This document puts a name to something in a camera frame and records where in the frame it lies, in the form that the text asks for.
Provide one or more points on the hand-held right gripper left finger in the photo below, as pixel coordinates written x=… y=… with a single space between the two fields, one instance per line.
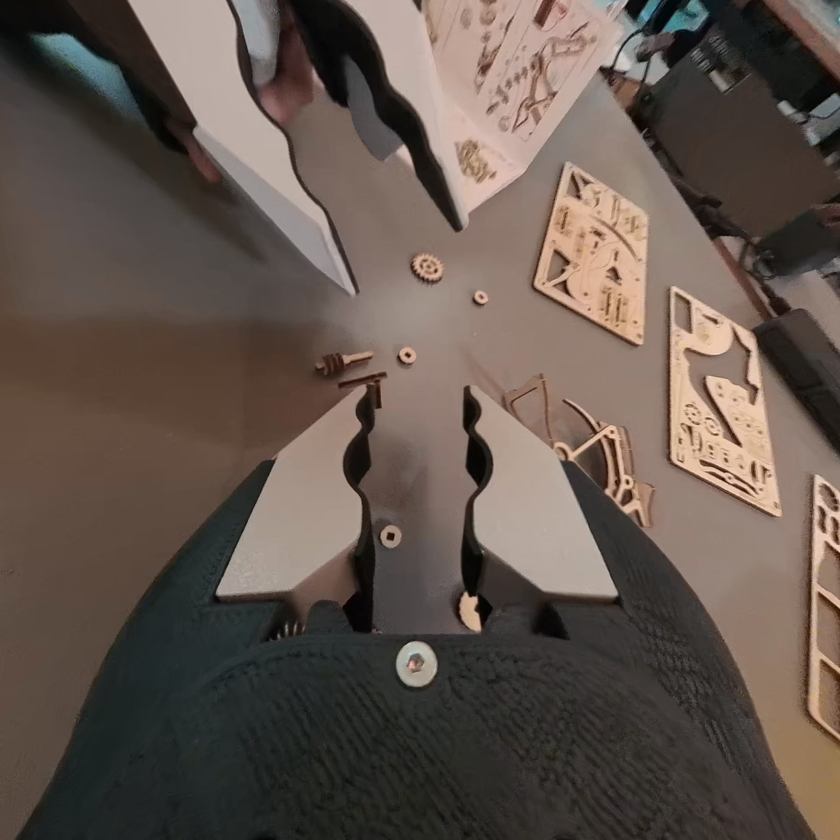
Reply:
x=295 y=525

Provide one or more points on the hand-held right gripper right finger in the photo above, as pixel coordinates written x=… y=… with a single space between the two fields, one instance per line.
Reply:
x=544 y=525

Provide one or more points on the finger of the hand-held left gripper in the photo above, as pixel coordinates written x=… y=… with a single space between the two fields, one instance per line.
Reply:
x=216 y=79
x=413 y=65

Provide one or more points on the small wooden peg plate part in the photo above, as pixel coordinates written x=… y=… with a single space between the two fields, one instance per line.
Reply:
x=361 y=379

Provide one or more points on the partly built wooden model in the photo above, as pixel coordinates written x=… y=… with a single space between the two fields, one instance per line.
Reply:
x=627 y=489

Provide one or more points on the laser-cut wooden parts sheet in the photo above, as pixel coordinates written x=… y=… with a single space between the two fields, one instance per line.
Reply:
x=590 y=308
x=828 y=518
x=722 y=387

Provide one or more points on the person's left hand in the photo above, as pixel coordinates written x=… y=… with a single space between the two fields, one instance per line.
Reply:
x=285 y=98

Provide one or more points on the white instruction booklet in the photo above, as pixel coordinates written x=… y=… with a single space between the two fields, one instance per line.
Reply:
x=512 y=79

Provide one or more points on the small wooden disc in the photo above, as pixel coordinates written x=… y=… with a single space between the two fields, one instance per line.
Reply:
x=467 y=610

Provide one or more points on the wooden worm axle part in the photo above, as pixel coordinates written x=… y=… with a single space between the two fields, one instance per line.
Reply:
x=334 y=364

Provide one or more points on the small wooden gear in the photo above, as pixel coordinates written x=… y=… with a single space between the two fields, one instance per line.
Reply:
x=415 y=269

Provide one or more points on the black power adapter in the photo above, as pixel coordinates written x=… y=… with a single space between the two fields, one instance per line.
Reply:
x=807 y=367

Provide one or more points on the black equipment case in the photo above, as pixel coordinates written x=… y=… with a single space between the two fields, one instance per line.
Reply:
x=722 y=144

